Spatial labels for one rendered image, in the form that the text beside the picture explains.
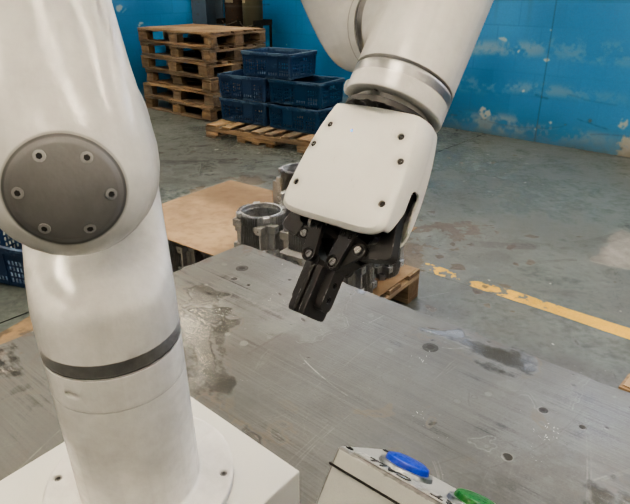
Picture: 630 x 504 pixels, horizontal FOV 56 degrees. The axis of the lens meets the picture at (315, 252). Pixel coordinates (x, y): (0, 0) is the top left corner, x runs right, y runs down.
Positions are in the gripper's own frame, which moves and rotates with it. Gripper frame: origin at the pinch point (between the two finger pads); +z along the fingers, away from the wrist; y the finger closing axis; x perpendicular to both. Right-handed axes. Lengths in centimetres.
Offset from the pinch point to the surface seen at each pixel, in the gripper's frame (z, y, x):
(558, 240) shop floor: -94, -63, 305
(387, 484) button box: 9.3, 12.6, -3.5
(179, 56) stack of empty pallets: -198, -505, 338
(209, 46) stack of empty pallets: -206, -453, 327
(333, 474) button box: 10.5, 9.0, -3.4
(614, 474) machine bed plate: 5, 20, 48
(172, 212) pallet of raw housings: -18, -194, 150
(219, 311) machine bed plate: 8, -48, 45
